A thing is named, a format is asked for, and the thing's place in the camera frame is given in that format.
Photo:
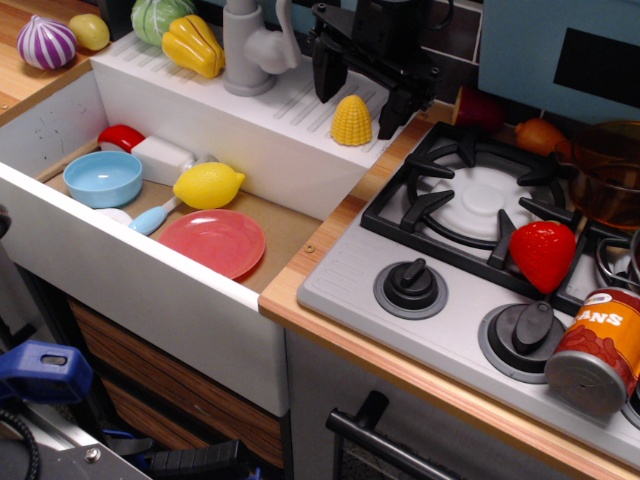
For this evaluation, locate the black right stove knob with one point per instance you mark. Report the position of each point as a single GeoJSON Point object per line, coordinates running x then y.
{"type": "Point", "coordinates": [519, 339]}

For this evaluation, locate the grey metal mounting plate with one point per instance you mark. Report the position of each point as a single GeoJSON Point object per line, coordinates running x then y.
{"type": "Point", "coordinates": [65, 450]}

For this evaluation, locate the black stove grate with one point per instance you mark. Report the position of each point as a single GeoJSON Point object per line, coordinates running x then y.
{"type": "Point", "coordinates": [459, 196]}

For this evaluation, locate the orange toy carrot piece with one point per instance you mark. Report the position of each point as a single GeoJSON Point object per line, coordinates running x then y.
{"type": "Point", "coordinates": [538, 136]}

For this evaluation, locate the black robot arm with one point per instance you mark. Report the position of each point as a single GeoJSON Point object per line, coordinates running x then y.
{"type": "Point", "coordinates": [381, 41]}

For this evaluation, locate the pink plastic plate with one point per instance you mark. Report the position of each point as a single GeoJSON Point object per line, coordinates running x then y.
{"type": "Point", "coordinates": [225, 241]}

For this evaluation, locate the yellow-green toy potato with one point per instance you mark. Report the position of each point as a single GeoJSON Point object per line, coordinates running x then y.
{"type": "Point", "coordinates": [91, 31]}

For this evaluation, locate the black left stove knob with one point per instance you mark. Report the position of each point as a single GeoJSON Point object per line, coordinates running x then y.
{"type": "Point", "coordinates": [410, 290]}

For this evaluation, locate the blue and white toy brush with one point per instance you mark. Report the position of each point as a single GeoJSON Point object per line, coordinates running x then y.
{"type": "Point", "coordinates": [150, 220]}

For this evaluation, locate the green toy cabbage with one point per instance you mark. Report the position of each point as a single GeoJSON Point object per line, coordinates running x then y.
{"type": "Point", "coordinates": [151, 19]}

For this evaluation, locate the black stove knob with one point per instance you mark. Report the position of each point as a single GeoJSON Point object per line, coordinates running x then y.
{"type": "Point", "coordinates": [519, 339]}
{"type": "Point", "coordinates": [410, 290]}

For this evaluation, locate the yellow toy bell pepper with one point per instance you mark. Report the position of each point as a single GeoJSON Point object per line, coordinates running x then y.
{"type": "Point", "coordinates": [190, 43]}

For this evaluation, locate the yellow toy lemon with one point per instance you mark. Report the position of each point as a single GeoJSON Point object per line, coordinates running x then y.
{"type": "Point", "coordinates": [210, 185]}

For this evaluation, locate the red and white toy mushroom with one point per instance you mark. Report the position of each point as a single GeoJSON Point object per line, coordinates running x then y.
{"type": "Point", "coordinates": [119, 137]}

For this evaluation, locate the grey toy faucet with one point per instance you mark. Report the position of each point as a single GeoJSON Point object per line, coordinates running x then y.
{"type": "Point", "coordinates": [255, 55]}

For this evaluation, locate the orange transparent toy pot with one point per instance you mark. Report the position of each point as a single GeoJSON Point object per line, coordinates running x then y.
{"type": "Point", "coordinates": [603, 166]}

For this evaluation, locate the yellow toy corn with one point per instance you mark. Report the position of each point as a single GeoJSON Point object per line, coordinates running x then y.
{"type": "Point", "coordinates": [351, 125]}

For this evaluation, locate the orange toy beans can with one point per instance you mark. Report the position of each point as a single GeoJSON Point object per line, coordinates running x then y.
{"type": "Point", "coordinates": [595, 367]}

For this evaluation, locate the dark red toy vegetable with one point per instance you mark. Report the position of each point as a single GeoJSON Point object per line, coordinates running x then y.
{"type": "Point", "coordinates": [474, 108]}

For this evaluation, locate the red toy strawberry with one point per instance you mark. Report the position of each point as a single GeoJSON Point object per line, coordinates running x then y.
{"type": "Point", "coordinates": [543, 251]}

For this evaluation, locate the light blue plastic bowl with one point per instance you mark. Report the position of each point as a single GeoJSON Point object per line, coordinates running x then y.
{"type": "Point", "coordinates": [104, 179]}

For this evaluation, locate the grey toy stove top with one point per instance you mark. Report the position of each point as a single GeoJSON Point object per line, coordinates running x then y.
{"type": "Point", "coordinates": [341, 288]}

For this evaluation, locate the purple striped toy onion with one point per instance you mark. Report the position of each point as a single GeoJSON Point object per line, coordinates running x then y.
{"type": "Point", "coordinates": [46, 44]}

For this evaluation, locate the black oven door handle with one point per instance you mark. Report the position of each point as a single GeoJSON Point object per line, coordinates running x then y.
{"type": "Point", "coordinates": [376, 451]}

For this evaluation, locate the blue clamp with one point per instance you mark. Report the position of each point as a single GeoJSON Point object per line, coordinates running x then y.
{"type": "Point", "coordinates": [45, 373]}

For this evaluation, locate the white toy salt shaker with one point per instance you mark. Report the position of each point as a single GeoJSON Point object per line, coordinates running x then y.
{"type": "Point", "coordinates": [164, 162]}

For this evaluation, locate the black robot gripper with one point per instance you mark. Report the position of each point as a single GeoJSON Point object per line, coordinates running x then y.
{"type": "Point", "coordinates": [380, 40]}

